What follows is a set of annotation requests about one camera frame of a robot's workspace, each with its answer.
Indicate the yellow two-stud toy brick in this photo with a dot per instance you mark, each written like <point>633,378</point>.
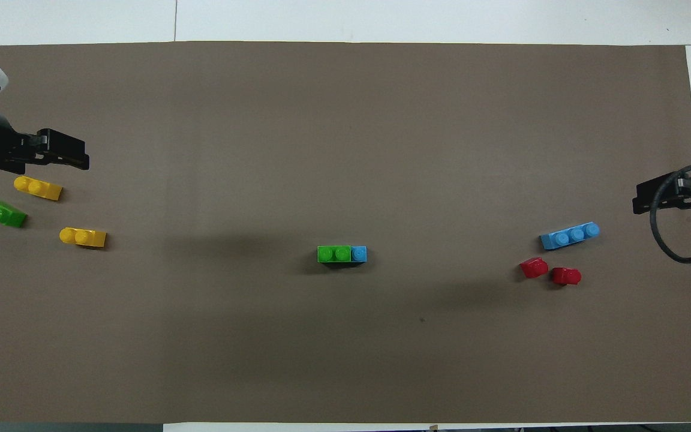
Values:
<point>38,187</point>
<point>83,237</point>

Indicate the red one-stud toy brick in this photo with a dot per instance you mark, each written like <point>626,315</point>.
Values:
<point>534,267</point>
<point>566,276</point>

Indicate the green two-stud toy brick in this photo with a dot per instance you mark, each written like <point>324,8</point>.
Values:
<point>333,254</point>
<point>0,212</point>

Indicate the blue three-stud toy brick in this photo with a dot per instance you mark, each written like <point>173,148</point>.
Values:
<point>358,254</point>
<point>569,235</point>

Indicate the brown table mat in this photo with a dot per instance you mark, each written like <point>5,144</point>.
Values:
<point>345,120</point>

